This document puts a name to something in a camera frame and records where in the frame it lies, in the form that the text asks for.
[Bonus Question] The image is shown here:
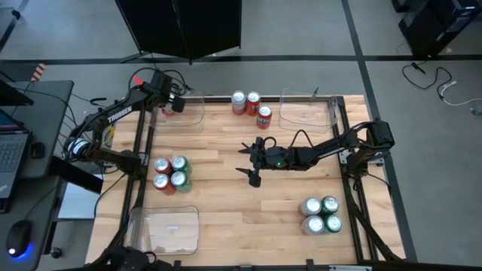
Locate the black equipment cabinet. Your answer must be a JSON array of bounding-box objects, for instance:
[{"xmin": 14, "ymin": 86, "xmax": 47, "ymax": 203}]
[{"xmin": 391, "ymin": 0, "xmax": 482, "ymax": 58}]

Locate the black computer mouse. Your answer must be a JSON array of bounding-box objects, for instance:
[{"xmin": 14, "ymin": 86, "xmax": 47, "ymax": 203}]
[{"xmin": 5, "ymin": 220, "xmax": 34, "ymax": 259}]

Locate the white floor cable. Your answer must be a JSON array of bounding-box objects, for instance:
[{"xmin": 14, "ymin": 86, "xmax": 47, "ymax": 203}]
[{"xmin": 438, "ymin": 80, "xmax": 482, "ymax": 107}]

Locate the dark grey side desk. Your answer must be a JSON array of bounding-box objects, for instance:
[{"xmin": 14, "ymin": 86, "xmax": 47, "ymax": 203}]
[{"xmin": 0, "ymin": 79, "xmax": 75, "ymax": 271}]

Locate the small black box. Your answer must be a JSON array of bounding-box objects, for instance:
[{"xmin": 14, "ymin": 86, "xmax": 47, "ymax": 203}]
[{"xmin": 29, "ymin": 142, "xmax": 46, "ymax": 159}]

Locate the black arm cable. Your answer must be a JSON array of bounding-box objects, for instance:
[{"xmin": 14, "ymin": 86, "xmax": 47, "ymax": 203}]
[
  {"xmin": 126, "ymin": 66, "xmax": 191, "ymax": 99},
  {"xmin": 263, "ymin": 129, "xmax": 317, "ymax": 151}
]

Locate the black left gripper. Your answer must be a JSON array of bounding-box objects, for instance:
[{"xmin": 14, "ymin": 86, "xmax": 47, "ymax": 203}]
[{"xmin": 149, "ymin": 70, "xmax": 187, "ymax": 114}]

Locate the silver frame plate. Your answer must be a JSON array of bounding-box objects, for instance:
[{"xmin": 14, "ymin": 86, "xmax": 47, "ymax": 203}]
[{"xmin": 328, "ymin": 264, "xmax": 373, "ymax": 271}]

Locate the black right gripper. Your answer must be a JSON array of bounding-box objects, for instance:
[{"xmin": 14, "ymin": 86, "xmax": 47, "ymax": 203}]
[{"xmin": 235, "ymin": 137, "xmax": 293, "ymax": 188}]

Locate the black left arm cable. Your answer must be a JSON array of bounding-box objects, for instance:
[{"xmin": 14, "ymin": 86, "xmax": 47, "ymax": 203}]
[{"xmin": 126, "ymin": 66, "xmax": 191, "ymax": 99}]

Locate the orange Fanta soda can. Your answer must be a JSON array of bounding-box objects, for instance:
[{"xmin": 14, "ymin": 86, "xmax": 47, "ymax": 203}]
[
  {"xmin": 152, "ymin": 172, "xmax": 176, "ymax": 196},
  {"xmin": 246, "ymin": 90, "xmax": 261, "ymax": 117},
  {"xmin": 256, "ymin": 105, "xmax": 273, "ymax": 130},
  {"xmin": 154, "ymin": 157, "xmax": 173, "ymax": 175}
]

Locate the white sheet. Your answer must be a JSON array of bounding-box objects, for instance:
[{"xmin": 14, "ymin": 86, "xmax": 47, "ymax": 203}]
[{"xmin": 56, "ymin": 175, "xmax": 105, "ymax": 220}]

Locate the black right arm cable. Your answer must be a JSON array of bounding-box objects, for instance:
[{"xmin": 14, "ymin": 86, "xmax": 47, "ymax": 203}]
[{"xmin": 263, "ymin": 129, "xmax": 317, "ymax": 151}]

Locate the black laptop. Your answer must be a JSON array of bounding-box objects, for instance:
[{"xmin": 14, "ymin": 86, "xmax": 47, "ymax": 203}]
[{"xmin": 0, "ymin": 108, "xmax": 32, "ymax": 214}]

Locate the black folding partition screen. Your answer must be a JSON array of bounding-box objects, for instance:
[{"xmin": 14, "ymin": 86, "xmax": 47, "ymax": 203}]
[{"xmin": 114, "ymin": 0, "xmax": 243, "ymax": 64}]

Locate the clear plastic bin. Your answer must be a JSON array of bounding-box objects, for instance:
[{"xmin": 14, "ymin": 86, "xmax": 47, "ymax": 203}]
[
  {"xmin": 278, "ymin": 87, "xmax": 339, "ymax": 134},
  {"xmin": 149, "ymin": 89, "xmax": 206, "ymax": 133},
  {"xmin": 125, "ymin": 205, "xmax": 200, "ymax": 257}
]

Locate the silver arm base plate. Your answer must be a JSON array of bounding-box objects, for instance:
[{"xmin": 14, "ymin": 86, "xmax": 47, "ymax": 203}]
[{"xmin": 337, "ymin": 149, "xmax": 386, "ymax": 167}]

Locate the black aluminium table frame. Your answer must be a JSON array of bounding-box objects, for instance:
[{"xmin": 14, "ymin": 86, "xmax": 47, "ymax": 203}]
[{"xmin": 92, "ymin": 94, "xmax": 406, "ymax": 271}]

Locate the black floor cable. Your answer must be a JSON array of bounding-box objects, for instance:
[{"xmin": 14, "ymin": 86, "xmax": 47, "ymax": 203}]
[{"xmin": 401, "ymin": 62, "xmax": 453, "ymax": 99}]

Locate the orange black hazard tape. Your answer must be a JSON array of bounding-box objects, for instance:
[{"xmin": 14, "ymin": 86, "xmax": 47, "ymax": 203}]
[{"xmin": 30, "ymin": 62, "xmax": 47, "ymax": 82}]

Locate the black flat bar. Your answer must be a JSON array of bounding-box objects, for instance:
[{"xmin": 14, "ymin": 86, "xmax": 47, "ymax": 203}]
[{"xmin": 48, "ymin": 156, "xmax": 105, "ymax": 195}]

